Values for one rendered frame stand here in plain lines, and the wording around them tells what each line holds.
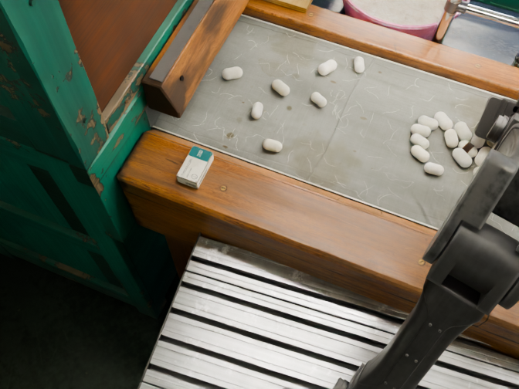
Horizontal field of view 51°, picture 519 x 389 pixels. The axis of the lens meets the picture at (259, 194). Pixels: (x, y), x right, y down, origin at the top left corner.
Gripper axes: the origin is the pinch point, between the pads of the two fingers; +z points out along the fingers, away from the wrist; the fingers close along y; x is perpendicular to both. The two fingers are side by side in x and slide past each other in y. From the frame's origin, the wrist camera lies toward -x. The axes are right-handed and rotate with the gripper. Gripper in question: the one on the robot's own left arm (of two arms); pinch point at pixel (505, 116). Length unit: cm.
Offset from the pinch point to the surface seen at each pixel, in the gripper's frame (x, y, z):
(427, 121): 4.1, 12.3, -5.6
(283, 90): 6.5, 37.0, -7.9
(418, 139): 6.8, 12.7, -8.6
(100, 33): 2, 57, -36
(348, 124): 8.5, 24.4, -7.6
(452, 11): -13.6, 14.8, 2.5
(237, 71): 5.9, 45.8, -7.5
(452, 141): 5.6, 7.4, -7.4
